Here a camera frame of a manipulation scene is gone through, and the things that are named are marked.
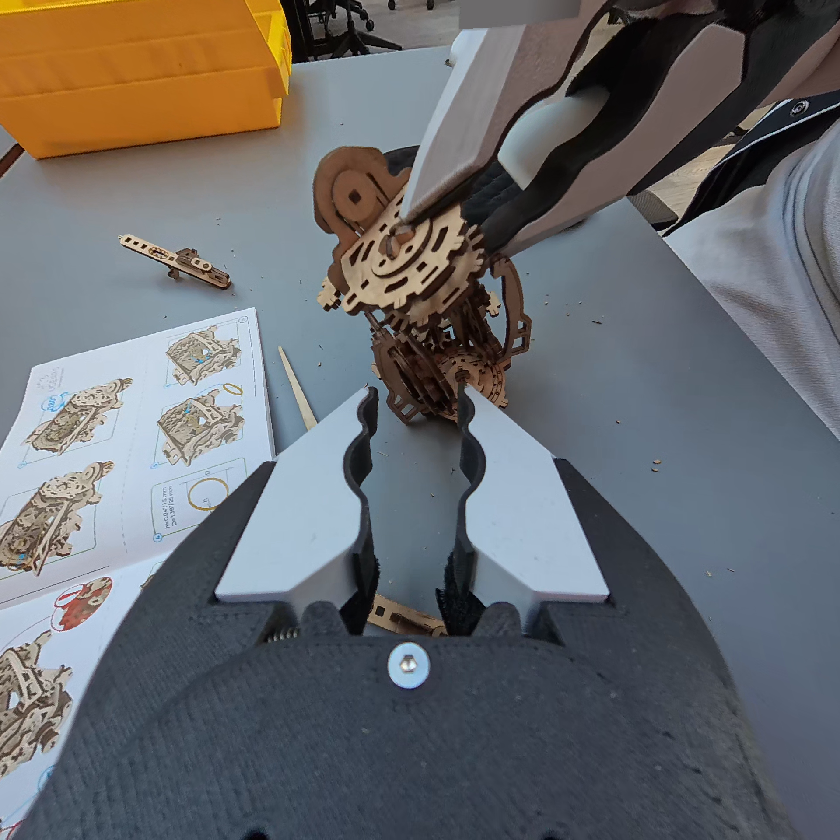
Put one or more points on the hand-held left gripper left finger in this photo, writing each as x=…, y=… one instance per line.
x=302, y=525

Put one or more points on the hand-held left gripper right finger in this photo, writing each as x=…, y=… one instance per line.
x=531, y=525

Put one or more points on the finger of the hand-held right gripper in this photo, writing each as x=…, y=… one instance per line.
x=682, y=98
x=459, y=131

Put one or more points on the wooden mechanical model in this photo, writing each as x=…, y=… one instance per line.
x=400, y=269

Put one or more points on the dark wooden gear assembly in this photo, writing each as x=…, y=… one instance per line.
x=413, y=374

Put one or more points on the black office chair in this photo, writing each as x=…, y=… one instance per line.
x=348, y=33
x=656, y=207

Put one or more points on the slotted wooden strip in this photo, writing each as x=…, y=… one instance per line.
x=400, y=617

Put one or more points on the thin wooden stick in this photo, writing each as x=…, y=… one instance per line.
x=295, y=387

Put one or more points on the instruction booklet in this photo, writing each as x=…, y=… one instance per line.
x=131, y=420

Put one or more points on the person's torso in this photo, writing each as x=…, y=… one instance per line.
x=774, y=295

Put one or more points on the small wooden lever part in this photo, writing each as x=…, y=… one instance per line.
x=197, y=266

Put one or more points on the yellow storage bin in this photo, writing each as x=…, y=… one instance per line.
x=131, y=118

